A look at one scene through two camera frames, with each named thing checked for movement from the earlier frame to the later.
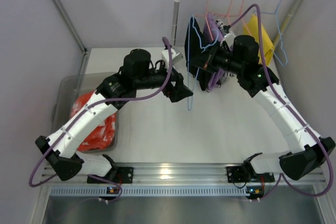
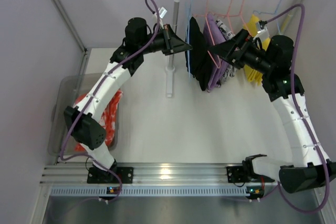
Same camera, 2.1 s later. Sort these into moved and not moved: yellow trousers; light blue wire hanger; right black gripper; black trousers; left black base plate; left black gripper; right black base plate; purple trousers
Moved: right black gripper; light blue wire hanger; left black gripper
Not moved: left black base plate; black trousers; yellow trousers; purple trousers; right black base plate
